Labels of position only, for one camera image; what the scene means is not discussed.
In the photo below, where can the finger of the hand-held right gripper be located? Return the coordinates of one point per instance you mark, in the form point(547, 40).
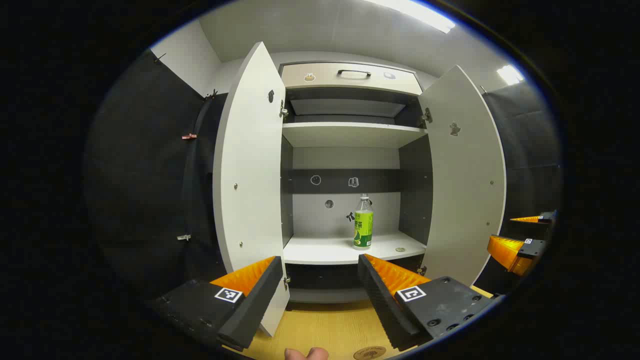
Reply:
point(547, 217)
point(510, 252)

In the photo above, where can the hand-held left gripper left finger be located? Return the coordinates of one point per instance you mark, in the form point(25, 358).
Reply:
point(255, 305)

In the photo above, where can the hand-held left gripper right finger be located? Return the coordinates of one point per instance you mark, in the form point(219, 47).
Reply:
point(385, 305)

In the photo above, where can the round brown coaster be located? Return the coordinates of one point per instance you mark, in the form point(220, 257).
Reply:
point(370, 353)

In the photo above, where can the white cabinet door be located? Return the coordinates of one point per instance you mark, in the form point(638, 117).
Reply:
point(465, 200)
point(250, 175)

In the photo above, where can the green label clear bottle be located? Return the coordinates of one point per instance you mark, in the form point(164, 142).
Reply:
point(363, 230)

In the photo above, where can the grey white cabinet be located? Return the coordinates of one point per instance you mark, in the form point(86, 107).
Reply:
point(345, 160)

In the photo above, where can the metal door hinge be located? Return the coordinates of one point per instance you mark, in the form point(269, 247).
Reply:
point(422, 270)
point(426, 117)
point(283, 112)
point(286, 281)

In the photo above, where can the white cabinet shelf board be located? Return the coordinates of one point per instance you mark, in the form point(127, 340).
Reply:
point(350, 136)

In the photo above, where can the beige cabinet drawer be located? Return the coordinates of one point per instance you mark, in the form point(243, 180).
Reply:
point(360, 86)

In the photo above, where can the black backdrop cloth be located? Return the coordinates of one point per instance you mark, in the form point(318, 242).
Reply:
point(530, 150)
point(140, 175)

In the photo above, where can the silver cloth clip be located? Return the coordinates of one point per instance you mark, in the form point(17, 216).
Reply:
point(183, 237)

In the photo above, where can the small ceiling light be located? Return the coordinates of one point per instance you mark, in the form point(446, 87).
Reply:
point(510, 75)

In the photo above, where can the long ceiling light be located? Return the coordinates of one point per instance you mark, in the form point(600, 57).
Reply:
point(420, 14)

